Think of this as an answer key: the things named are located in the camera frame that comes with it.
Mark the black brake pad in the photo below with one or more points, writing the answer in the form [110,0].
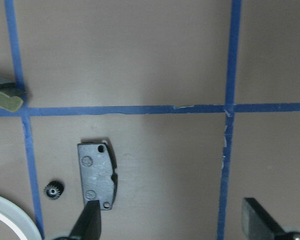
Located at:
[97,166]

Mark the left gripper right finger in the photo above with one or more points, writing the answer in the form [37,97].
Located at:
[257,223]

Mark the green curved brake shoe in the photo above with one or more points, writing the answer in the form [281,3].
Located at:
[10,95]

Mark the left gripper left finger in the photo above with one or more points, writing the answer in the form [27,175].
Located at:
[89,224]

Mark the white curved plastic bracket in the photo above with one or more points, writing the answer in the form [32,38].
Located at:
[18,221]

